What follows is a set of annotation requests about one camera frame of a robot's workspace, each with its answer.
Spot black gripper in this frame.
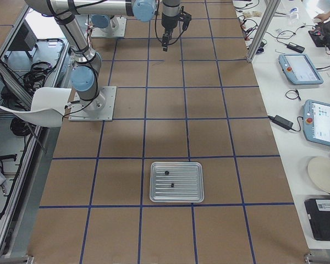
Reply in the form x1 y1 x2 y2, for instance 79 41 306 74
162 29 173 52

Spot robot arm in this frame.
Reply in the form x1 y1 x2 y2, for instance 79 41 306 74
26 1 157 111
124 1 191 52

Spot ribbed metal tray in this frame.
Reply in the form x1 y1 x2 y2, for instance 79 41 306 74
150 162 205 203

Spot clear plastic bottle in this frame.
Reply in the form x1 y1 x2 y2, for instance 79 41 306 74
288 7 299 25

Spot far black power adapter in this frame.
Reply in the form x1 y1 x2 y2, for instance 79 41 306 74
287 42 305 53

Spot black power adapter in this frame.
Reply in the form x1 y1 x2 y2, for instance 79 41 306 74
268 115 293 130
287 42 305 53

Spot far blue teach pendant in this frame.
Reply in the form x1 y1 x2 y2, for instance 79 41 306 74
278 53 323 85

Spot blue teach pendant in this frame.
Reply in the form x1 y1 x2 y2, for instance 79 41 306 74
278 53 323 85
303 100 330 146

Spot white plastic chair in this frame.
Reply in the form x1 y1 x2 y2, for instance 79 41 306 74
0 87 71 128

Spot near black power adapter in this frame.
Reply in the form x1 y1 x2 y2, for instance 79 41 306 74
268 115 293 130

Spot near blue teach pendant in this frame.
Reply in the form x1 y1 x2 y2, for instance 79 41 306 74
303 100 330 146

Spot beige round plate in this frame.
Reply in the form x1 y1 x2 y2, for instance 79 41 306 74
307 157 330 194

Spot black laptop with label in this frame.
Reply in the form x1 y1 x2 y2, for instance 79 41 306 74
304 199 330 241

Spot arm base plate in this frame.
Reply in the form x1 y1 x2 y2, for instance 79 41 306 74
91 16 127 39
68 86 117 122

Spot aluminium frame post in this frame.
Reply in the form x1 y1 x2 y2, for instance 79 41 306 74
246 0 280 63

